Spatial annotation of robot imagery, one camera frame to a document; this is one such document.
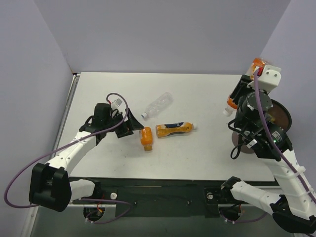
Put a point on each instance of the brown round bin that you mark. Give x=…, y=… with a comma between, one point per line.
x=280, y=116

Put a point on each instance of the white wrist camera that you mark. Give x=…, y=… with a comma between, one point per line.
x=116, y=104
x=268, y=80

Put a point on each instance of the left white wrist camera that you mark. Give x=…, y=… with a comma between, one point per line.
x=116, y=104

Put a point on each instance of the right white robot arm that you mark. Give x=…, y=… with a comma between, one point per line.
x=294, y=210

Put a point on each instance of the clear empty plastic bottle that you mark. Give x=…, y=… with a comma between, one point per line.
x=157, y=106

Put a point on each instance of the short orange juice bottle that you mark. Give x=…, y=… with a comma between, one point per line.
x=146, y=138

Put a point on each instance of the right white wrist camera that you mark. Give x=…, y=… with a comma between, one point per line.
x=268, y=80

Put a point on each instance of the orange floral tea bottle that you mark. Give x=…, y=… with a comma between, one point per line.
x=244, y=81

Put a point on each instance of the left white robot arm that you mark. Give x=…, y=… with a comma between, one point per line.
x=50, y=185

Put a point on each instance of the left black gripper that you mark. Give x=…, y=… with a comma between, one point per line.
x=124, y=127

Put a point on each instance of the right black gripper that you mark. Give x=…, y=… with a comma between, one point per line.
x=239, y=89

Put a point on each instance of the orange bottle navy label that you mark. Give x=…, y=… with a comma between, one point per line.
x=164, y=130

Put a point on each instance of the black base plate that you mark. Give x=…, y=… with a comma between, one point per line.
x=160, y=198

